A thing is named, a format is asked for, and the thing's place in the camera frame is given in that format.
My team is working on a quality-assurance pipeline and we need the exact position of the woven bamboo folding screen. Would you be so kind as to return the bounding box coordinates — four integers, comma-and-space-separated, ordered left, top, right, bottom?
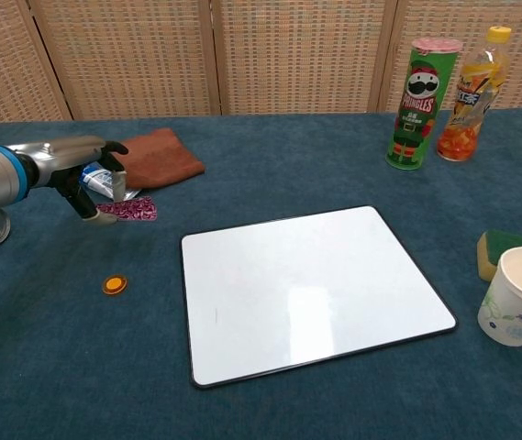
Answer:
0, 0, 522, 125

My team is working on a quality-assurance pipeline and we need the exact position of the orange drink bottle yellow cap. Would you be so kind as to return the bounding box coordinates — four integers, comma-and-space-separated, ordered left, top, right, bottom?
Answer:
435, 25, 513, 163

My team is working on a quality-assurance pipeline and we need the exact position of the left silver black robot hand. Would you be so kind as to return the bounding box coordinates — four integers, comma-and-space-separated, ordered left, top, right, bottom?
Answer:
21, 136, 129, 228

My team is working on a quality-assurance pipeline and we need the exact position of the green yellow sponge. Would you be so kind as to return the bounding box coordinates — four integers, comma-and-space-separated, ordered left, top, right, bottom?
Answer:
476, 228, 522, 283

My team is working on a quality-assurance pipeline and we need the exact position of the brown folded cloth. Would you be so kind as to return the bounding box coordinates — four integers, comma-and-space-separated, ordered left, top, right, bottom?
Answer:
104, 127, 206, 191

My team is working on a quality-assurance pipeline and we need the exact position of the small orange disc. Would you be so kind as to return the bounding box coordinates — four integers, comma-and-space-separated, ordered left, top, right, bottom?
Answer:
101, 273, 130, 296

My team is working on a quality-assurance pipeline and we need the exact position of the blue felt table cover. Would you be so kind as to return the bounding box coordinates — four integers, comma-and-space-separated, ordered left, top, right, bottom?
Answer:
0, 105, 522, 440

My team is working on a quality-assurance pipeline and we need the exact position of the white blue toothpaste tube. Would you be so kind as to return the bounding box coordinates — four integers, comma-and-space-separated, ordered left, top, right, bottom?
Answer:
78, 162, 143, 201

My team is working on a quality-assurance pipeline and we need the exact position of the white paper cup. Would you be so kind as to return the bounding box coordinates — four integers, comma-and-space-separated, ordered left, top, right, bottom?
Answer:
476, 246, 522, 348

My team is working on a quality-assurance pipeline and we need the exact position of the white rectangular board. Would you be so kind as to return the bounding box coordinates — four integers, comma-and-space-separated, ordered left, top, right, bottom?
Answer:
180, 205, 459, 391

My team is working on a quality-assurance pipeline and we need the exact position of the green Pringles can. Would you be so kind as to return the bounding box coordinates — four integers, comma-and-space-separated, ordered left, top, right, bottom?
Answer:
384, 37, 465, 171

